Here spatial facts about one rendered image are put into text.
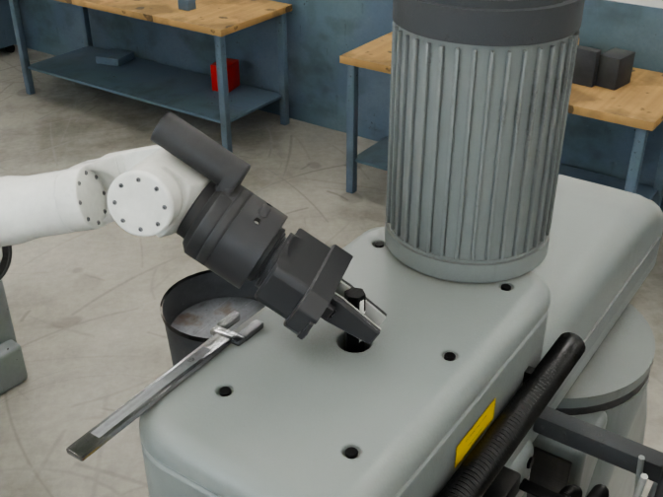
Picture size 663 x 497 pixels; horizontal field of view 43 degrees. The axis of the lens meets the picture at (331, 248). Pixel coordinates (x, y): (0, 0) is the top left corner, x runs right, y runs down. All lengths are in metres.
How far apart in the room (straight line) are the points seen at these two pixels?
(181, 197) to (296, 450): 0.26
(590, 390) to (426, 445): 0.63
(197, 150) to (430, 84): 0.25
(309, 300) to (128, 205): 0.19
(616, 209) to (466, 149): 0.61
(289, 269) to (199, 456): 0.19
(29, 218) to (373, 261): 0.39
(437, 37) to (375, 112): 5.16
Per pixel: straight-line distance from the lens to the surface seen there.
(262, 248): 0.82
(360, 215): 5.10
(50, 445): 3.69
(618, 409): 1.45
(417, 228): 0.97
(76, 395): 3.90
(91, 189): 0.90
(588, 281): 1.30
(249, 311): 3.37
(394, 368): 0.85
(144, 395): 0.83
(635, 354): 1.49
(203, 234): 0.82
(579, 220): 1.43
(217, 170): 0.83
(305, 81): 6.31
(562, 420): 1.22
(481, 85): 0.89
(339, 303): 0.84
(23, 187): 0.91
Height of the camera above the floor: 2.42
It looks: 31 degrees down
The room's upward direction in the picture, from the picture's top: straight up
